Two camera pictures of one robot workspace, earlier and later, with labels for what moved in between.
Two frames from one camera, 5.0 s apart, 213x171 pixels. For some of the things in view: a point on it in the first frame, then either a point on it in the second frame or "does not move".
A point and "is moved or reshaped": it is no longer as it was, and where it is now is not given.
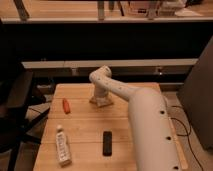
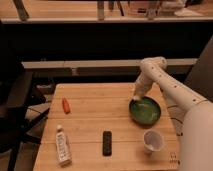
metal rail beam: (113, 62) does not move
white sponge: (101, 101) is moved or reshaped
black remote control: (107, 143) does not move
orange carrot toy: (66, 106) does not move
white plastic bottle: (62, 146) does not move
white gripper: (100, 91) -> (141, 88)
